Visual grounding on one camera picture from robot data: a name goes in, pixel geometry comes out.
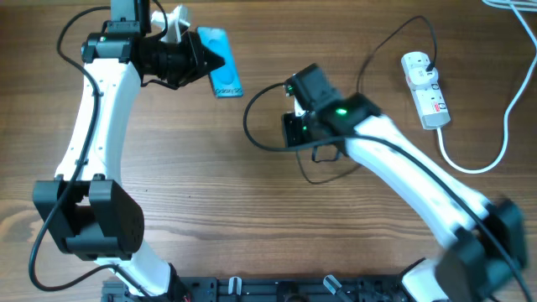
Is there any blue Galaxy smartphone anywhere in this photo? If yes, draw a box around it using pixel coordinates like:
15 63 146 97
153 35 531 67
196 27 243 98

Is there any black charger cable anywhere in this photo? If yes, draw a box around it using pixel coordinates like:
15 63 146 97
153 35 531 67
295 15 438 185

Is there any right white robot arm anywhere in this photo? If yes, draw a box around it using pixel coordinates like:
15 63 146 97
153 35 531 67
284 64 531 301

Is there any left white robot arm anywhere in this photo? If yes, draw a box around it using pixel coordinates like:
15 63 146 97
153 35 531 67
33 1 225 301

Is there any white plug adapter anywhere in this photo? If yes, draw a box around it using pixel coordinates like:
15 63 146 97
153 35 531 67
406 66 439 90

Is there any white power strip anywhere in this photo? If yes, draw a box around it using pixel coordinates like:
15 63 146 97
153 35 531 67
401 51 451 130

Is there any white power strip cord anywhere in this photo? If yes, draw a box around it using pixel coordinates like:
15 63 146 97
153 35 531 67
435 2 537 175

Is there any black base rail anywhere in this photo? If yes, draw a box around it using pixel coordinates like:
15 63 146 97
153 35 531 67
101 275 413 302

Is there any white cables top corner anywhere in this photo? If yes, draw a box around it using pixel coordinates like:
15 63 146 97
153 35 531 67
482 0 537 13

